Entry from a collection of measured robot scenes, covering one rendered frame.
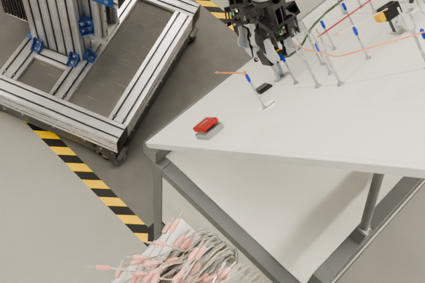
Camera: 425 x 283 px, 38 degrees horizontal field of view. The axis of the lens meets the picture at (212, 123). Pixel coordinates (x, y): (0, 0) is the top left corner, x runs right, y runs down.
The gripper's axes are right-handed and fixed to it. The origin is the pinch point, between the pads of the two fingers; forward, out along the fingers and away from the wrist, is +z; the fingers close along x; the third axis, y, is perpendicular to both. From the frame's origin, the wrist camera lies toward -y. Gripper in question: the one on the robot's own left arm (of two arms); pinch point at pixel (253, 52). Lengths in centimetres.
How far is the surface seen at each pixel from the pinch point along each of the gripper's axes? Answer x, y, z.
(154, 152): -28.0, 17.2, 22.8
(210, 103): -13.7, 5.3, 12.4
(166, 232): 14, 83, 16
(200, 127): -4.9, 30.0, 12.9
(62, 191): -109, -31, 53
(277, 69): 8.6, 6.2, 4.7
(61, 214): -107, -25, 60
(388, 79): 41, 31, 5
